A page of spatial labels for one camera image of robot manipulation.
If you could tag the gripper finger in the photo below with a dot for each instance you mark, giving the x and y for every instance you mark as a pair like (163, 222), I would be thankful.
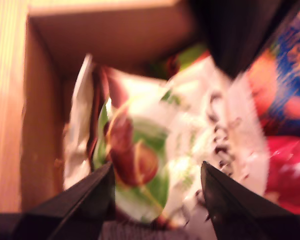
(260, 25)
(220, 25)
(230, 207)
(90, 197)

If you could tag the white green Galaxy egg bag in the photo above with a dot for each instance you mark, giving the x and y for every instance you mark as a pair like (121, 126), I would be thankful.
(177, 125)
(77, 125)

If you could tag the brown cardboard box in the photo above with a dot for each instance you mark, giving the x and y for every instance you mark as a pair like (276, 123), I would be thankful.
(102, 32)

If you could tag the white red Maltesers bag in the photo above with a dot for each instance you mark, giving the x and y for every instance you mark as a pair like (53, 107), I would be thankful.
(290, 175)

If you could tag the blue Terry's orange egg bag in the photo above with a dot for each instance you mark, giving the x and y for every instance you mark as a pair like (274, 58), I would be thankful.
(290, 87)

